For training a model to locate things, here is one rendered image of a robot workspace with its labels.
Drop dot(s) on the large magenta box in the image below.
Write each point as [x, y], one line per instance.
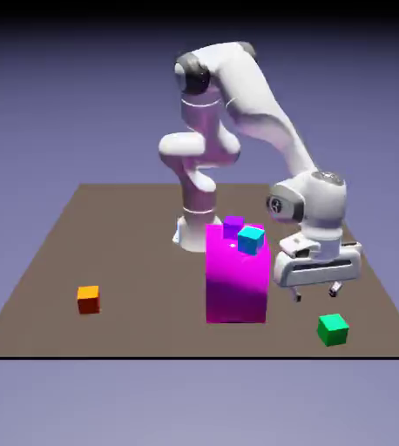
[236, 278]

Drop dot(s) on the small orange cube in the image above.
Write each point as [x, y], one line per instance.
[88, 299]

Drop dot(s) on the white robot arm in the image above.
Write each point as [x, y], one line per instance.
[255, 101]

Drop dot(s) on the small purple cube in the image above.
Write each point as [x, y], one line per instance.
[232, 226]

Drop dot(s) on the small cyan cube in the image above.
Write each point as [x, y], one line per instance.
[250, 240]

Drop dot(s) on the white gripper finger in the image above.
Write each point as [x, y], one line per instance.
[296, 294]
[335, 289]

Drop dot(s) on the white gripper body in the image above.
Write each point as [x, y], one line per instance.
[316, 272]

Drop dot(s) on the small green cube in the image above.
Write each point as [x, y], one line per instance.
[333, 330]

